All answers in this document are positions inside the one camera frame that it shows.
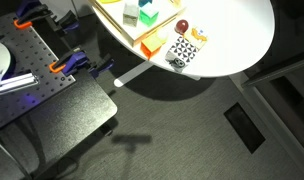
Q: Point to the orange cube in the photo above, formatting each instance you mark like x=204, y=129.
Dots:
x=151, y=46

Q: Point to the green cube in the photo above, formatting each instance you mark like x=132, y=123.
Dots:
x=148, y=15

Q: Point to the grey cube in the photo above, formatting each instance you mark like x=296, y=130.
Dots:
x=130, y=14

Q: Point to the wooden tray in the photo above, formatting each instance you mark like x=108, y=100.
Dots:
x=113, y=12

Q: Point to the teal cube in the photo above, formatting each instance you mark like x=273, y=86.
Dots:
x=141, y=3

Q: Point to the black white patterned block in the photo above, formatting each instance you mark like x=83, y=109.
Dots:
x=180, y=54

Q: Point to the yellow ball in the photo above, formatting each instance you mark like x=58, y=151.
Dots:
x=162, y=35

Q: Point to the dark red ball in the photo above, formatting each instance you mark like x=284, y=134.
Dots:
x=181, y=26

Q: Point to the left blue orange clamp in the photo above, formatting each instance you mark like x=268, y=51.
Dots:
x=75, y=59

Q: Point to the black floor hatch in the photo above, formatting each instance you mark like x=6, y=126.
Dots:
x=244, y=127

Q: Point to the black perforated breadboard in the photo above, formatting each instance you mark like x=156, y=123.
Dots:
x=31, y=53

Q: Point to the black cart platform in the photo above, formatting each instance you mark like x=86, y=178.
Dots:
x=39, y=138

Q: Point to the aluminium extrusion bar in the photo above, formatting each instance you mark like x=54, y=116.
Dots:
x=18, y=83

